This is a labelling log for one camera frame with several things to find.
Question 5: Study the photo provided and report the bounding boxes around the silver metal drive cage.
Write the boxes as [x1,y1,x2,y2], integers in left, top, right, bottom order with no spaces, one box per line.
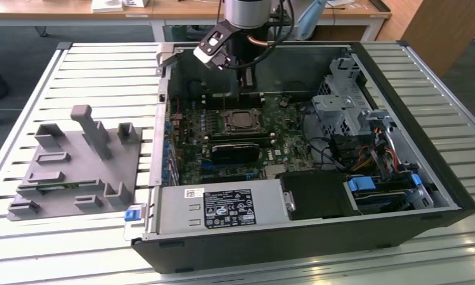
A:
[300,56,401,179]

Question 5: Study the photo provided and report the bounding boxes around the CPU socket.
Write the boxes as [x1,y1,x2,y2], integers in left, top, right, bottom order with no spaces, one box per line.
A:
[220,107,269,134]

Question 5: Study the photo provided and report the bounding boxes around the silver CPU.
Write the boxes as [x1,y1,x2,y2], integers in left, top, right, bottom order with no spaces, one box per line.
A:
[229,110,257,128]

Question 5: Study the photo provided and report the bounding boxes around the green RAM stick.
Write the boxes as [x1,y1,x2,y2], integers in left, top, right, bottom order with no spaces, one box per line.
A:
[34,181,83,192]

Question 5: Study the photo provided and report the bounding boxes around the wooden desk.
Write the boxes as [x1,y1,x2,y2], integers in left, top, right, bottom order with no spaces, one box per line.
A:
[0,0,161,38]
[149,0,392,42]

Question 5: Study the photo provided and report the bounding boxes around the wooden cabinet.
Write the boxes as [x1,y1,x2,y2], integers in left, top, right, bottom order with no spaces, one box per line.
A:
[374,0,475,78]

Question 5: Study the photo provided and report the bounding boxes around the white papers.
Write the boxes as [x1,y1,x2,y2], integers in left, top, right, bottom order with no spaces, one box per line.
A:
[322,0,372,10]

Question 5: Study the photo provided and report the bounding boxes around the metal locking lever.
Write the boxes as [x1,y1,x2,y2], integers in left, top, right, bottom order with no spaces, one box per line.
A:
[224,126,266,134]

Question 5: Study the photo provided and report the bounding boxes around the coloured wire bundle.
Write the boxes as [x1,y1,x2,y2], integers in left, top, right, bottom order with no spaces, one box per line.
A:
[349,126,404,181]

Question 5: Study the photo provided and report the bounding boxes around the silver power supply unit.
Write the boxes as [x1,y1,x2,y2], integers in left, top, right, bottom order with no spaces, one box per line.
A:
[141,183,293,239]

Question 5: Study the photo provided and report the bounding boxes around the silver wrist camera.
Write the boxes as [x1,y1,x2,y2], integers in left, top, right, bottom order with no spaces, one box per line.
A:
[191,20,238,71]

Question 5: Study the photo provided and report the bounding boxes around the black PC case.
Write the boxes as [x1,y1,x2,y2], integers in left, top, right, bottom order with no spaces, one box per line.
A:
[129,40,475,275]

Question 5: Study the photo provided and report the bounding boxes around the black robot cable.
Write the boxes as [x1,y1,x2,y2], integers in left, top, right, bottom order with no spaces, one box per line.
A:
[221,0,297,71]

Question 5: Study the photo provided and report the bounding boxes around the black drive bay cover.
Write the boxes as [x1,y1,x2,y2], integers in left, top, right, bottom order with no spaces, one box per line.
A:
[277,171,360,221]

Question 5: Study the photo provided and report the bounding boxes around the grey parts rack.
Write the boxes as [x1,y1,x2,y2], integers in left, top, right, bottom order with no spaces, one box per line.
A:
[6,103,145,223]

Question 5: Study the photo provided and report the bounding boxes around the silver chipset heatsink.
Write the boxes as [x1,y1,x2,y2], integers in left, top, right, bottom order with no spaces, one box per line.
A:
[264,165,286,179]

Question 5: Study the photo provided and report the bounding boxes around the black graphics card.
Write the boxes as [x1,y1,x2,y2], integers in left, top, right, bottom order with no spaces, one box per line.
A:
[207,141,261,166]

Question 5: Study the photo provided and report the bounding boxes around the blue case latch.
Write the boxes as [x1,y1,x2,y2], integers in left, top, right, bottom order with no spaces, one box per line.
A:
[123,208,142,223]

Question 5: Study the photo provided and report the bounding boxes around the hard disk in blue carrier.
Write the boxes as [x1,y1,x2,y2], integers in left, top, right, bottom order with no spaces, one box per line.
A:
[345,174,412,215]

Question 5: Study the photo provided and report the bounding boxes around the green motherboard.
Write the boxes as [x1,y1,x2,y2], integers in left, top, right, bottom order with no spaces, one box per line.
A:
[163,94,318,185]

